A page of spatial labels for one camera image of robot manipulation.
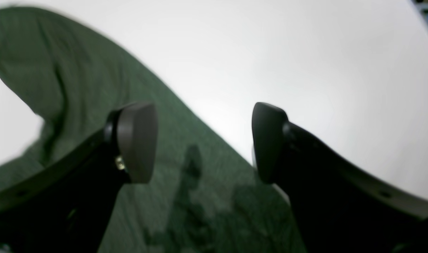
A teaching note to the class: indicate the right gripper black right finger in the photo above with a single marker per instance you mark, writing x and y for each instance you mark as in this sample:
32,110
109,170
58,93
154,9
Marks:
336,205

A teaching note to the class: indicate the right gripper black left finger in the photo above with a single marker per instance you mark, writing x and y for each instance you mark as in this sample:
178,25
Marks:
66,207

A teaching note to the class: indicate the green long-sleeve T-shirt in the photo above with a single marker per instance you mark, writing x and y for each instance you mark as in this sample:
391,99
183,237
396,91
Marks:
203,197

